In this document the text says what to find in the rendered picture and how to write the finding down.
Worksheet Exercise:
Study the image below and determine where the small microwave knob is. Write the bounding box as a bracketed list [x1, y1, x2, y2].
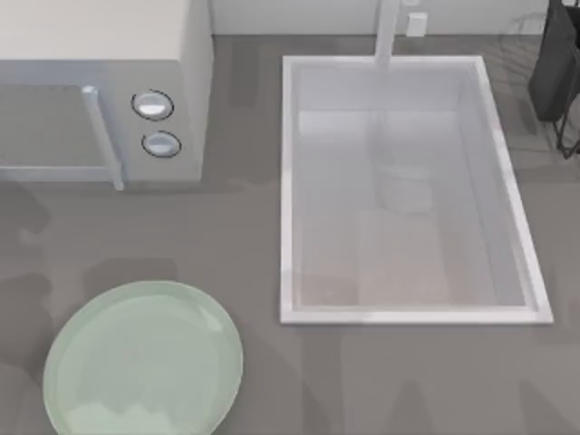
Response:
[140, 130, 183, 160]

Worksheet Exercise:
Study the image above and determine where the white wall socket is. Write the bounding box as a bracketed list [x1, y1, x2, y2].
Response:
[406, 12, 428, 37]

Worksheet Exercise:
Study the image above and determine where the white sink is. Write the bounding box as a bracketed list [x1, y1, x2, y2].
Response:
[279, 54, 555, 326]

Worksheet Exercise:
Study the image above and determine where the pale green plate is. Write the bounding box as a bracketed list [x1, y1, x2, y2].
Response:
[43, 280, 245, 435]

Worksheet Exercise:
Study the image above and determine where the microwave door handle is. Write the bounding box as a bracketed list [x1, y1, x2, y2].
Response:
[81, 84, 126, 191]

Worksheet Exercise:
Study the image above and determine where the tall white tap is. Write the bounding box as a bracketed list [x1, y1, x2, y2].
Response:
[372, 0, 401, 69]

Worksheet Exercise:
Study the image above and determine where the pale microwave oven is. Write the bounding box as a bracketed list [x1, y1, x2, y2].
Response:
[0, 0, 215, 191]

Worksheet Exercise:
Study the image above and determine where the large microwave knob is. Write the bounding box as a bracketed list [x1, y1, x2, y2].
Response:
[130, 88, 176, 122]

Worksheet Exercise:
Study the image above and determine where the microwave oven door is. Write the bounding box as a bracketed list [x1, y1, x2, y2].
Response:
[0, 83, 120, 184]

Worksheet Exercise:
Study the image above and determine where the black wire rack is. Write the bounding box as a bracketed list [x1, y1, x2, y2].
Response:
[528, 0, 580, 160]

